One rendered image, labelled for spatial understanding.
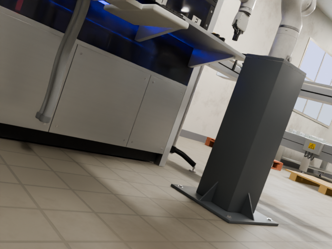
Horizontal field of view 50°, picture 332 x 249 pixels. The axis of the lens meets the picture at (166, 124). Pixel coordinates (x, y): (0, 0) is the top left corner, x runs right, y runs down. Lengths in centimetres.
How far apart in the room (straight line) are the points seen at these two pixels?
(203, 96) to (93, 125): 396
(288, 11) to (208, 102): 405
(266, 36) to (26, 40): 548
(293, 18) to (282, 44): 15
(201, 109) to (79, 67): 414
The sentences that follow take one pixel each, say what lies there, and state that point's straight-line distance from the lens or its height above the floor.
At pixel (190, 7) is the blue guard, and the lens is 243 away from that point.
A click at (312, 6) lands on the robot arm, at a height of 121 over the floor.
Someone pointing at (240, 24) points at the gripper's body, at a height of 105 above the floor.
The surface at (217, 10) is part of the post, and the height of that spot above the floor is 117.
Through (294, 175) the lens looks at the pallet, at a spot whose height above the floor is 7.
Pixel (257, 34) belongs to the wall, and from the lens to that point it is 663.
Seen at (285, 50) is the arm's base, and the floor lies 93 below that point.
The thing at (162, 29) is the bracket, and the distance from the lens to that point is 200.
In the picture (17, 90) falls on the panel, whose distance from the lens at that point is 185.
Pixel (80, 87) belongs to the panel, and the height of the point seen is 37.
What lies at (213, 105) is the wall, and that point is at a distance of 611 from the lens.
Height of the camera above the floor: 45
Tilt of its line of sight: 3 degrees down
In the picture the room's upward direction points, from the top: 20 degrees clockwise
